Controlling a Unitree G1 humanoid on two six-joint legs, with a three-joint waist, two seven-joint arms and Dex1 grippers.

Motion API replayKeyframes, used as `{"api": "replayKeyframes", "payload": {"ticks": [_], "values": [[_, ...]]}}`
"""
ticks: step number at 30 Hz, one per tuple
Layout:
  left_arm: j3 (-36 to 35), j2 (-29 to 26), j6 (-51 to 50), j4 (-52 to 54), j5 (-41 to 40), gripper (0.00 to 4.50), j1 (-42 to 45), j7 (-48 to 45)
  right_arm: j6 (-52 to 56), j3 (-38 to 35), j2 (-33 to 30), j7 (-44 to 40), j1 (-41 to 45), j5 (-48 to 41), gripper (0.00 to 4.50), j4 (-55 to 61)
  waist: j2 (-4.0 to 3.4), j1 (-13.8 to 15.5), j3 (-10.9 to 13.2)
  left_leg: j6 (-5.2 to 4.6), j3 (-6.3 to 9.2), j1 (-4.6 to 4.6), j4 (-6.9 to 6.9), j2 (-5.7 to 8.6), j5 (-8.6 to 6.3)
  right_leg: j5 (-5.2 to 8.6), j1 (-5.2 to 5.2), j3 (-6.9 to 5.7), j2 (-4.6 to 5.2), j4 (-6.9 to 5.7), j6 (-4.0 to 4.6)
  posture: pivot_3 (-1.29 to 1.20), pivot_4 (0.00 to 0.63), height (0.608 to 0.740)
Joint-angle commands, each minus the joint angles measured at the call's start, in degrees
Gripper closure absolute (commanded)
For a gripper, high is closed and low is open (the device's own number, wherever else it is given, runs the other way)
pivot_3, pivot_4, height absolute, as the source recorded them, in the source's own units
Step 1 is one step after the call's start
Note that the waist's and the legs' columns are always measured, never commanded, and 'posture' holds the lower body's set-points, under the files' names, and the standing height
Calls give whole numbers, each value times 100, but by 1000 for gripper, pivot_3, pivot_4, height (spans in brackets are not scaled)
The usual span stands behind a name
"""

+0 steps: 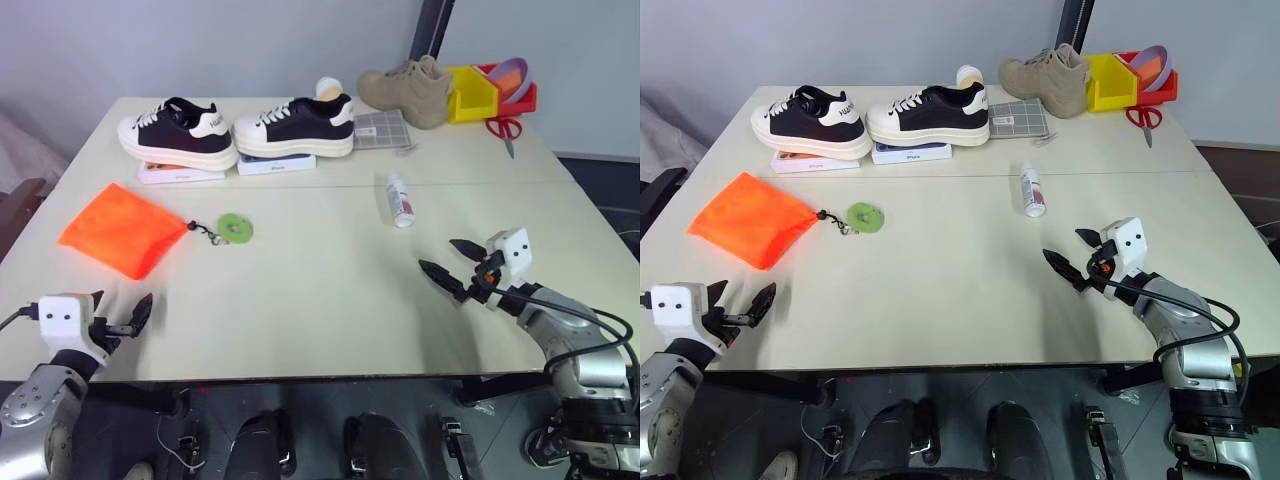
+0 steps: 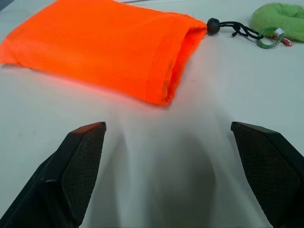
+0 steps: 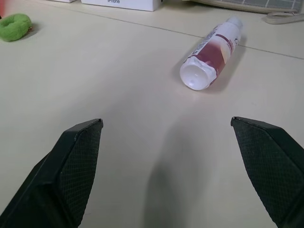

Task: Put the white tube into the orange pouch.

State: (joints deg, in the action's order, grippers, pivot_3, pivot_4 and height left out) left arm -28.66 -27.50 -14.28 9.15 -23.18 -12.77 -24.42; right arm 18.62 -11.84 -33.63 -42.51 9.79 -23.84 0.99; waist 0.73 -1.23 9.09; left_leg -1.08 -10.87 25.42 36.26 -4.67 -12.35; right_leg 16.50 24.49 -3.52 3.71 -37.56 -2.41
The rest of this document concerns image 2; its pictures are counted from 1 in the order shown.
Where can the green rolled towel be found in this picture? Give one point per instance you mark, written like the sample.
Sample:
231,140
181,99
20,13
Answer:
282,21

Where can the green jade bangle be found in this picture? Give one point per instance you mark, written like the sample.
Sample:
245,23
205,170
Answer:
262,44

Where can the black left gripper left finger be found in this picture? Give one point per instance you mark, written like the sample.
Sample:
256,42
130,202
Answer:
71,175

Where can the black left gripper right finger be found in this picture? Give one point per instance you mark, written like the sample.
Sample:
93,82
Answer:
268,171

